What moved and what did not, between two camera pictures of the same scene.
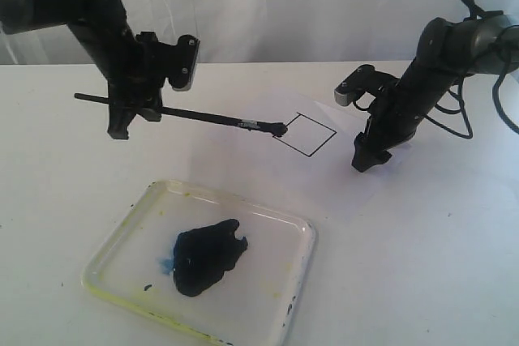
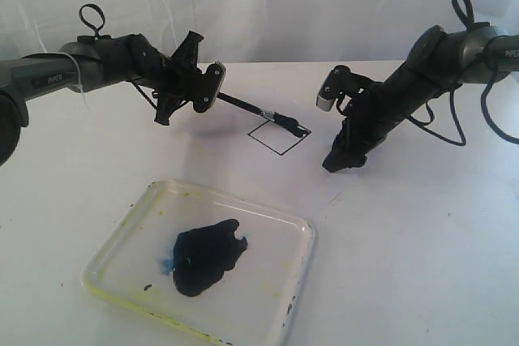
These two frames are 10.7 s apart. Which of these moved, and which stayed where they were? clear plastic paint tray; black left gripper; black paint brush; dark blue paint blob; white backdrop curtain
Moved: black left gripper; black paint brush
Stayed: clear plastic paint tray; dark blue paint blob; white backdrop curtain
